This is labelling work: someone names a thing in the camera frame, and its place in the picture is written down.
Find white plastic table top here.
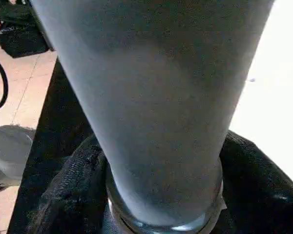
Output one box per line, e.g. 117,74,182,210
228,0,293,185

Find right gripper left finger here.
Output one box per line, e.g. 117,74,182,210
31,135,110,234

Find black bag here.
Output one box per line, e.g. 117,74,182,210
0,0,56,59

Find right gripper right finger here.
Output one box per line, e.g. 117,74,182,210
209,130,293,234

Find white plastic table leg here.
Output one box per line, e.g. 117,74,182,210
30,0,276,233

